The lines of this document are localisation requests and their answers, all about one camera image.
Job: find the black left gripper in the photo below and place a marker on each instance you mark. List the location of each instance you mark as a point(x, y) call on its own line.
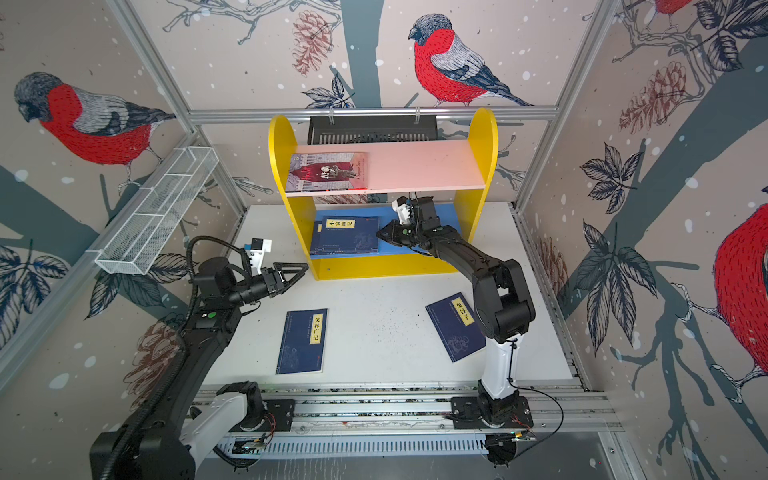
point(277, 279)

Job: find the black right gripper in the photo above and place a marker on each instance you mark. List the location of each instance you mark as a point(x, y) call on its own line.
point(396, 236)

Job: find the navy book yellow label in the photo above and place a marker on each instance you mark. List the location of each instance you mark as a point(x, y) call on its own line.
point(302, 343)

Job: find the red silver illustrated book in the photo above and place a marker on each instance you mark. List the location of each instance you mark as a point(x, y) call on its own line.
point(327, 172)

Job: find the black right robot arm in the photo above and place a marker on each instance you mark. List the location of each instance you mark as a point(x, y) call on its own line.
point(500, 295)

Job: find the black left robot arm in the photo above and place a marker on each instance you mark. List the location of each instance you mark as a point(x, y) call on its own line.
point(156, 441)

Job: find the yellow blue pink bookshelf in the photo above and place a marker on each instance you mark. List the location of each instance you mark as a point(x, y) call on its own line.
point(462, 169)

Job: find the black slotted vent box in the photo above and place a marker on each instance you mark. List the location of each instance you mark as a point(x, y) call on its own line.
point(371, 129)

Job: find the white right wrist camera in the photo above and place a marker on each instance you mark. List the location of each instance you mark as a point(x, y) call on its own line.
point(404, 211)

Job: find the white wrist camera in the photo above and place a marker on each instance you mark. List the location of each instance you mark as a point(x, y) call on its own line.
point(404, 211)
point(256, 251)

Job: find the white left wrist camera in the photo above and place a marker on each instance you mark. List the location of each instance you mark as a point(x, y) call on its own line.
point(256, 251)

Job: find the white wire mesh tray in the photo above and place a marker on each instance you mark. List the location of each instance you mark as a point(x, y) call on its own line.
point(141, 238)

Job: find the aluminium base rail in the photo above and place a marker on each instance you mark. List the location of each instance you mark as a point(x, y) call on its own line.
point(347, 420)

